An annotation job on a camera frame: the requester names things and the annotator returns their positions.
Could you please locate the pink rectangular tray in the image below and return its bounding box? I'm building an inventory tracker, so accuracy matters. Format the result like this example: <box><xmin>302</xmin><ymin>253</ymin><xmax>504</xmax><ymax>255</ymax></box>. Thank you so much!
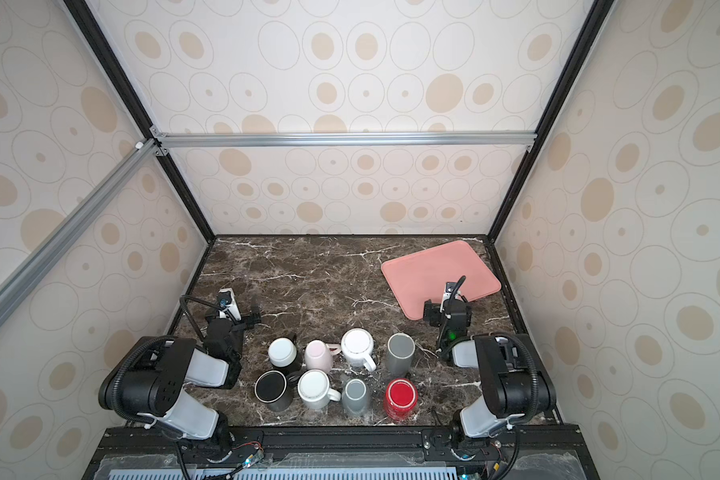
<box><xmin>381</xmin><ymin>240</ymin><xmax>501</xmax><ymax>321</ymax></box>

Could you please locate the tall grey mug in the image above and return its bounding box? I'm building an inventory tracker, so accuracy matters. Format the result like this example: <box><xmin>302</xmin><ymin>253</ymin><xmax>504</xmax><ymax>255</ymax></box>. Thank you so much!
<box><xmin>386</xmin><ymin>333</ymin><xmax>416</xmax><ymax>378</ymax></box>

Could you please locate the pale pink mug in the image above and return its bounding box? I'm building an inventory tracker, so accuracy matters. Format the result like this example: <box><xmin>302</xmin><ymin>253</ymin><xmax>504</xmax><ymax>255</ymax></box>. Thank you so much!
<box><xmin>304</xmin><ymin>340</ymin><xmax>341</xmax><ymax>374</ymax></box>

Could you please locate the white mug with handle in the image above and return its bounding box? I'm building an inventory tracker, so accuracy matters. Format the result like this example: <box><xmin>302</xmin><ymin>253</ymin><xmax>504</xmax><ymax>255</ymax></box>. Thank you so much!
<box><xmin>340</xmin><ymin>328</ymin><xmax>377</xmax><ymax>372</ymax></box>

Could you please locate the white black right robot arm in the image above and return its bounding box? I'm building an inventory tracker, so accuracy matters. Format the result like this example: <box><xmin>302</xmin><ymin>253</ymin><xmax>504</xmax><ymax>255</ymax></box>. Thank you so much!
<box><xmin>423</xmin><ymin>298</ymin><xmax>557</xmax><ymax>445</ymax></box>

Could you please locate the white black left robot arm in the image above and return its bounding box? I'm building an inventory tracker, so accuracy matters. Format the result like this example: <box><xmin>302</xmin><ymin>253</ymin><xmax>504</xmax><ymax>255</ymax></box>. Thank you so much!
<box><xmin>98</xmin><ymin>308</ymin><xmax>261</xmax><ymax>451</ymax></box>

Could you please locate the white black upside-down mug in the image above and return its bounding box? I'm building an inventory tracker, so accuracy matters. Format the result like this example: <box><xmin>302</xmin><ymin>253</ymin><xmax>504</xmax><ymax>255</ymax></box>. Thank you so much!
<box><xmin>268</xmin><ymin>337</ymin><xmax>302</xmax><ymax>375</ymax></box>

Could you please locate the black mug white rim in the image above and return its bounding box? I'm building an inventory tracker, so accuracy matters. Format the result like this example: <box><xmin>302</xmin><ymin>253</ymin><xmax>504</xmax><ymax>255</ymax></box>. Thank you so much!
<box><xmin>254</xmin><ymin>370</ymin><xmax>293</xmax><ymax>413</ymax></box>

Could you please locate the white mug front row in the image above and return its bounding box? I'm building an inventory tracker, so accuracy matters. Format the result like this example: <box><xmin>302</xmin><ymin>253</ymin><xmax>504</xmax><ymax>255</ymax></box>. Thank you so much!
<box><xmin>297</xmin><ymin>369</ymin><xmax>342</xmax><ymax>410</ymax></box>

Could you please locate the small grey mug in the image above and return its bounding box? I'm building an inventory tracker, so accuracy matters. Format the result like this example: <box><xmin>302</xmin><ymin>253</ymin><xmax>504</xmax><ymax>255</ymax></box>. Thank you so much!
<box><xmin>341</xmin><ymin>378</ymin><xmax>371</xmax><ymax>417</ymax></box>

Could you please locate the red glass cup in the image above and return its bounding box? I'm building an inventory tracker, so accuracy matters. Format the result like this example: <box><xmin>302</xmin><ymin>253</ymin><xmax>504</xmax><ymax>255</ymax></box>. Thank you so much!
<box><xmin>383</xmin><ymin>378</ymin><xmax>419</xmax><ymax>422</ymax></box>

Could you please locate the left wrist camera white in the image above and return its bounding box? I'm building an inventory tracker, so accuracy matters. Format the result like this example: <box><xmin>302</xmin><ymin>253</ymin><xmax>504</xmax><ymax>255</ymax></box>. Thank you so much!
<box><xmin>216</xmin><ymin>288</ymin><xmax>242</xmax><ymax>323</ymax></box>

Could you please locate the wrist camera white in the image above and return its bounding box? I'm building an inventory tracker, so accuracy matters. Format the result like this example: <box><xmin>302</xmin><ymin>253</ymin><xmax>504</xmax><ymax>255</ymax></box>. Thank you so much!
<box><xmin>216</xmin><ymin>288</ymin><xmax>242</xmax><ymax>323</ymax></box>
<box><xmin>442</xmin><ymin>282</ymin><xmax>462</xmax><ymax>305</ymax></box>

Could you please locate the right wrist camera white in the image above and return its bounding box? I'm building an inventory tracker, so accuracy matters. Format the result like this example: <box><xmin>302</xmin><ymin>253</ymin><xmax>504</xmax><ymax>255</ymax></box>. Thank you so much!
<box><xmin>442</xmin><ymin>282</ymin><xmax>462</xmax><ymax>305</ymax></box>

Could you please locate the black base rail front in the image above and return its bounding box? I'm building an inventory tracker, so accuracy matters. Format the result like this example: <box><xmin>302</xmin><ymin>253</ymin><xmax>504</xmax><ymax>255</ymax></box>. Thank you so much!
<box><xmin>83</xmin><ymin>424</ymin><xmax>598</xmax><ymax>479</ymax></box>

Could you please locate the silver aluminium rail back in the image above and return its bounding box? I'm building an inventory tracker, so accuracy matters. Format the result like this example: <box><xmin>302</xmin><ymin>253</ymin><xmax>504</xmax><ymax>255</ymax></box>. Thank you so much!
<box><xmin>156</xmin><ymin>131</ymin><xmax>537</xmax><ymax>148</ymax></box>

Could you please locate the silver aluminium rail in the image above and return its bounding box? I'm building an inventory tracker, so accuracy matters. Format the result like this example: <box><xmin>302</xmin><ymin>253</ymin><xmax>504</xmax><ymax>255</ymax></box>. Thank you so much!
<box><xmin>156</xmin><ymin>131</ymin><xmax>537</xmax><ymax>148</ymax></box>
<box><xmin>0</xmin><ymin>139</ymin><xmax>157</xmax><ymax>328</ymax></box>

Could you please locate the silver aluminium rail left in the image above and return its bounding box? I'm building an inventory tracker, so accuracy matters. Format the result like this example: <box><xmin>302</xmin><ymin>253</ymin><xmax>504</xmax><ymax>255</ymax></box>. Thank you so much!
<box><xmin>0</xmin><ymin>139</ymin><xmax>157</xmax><ymax>328</ymax></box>

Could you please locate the black frame post left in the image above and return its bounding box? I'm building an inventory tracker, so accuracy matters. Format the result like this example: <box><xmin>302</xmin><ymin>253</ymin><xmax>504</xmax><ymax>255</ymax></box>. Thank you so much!
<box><xmin>63</xmin><ymin>0</ymin><xmax>216</xmax><ymax>244</ymax></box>

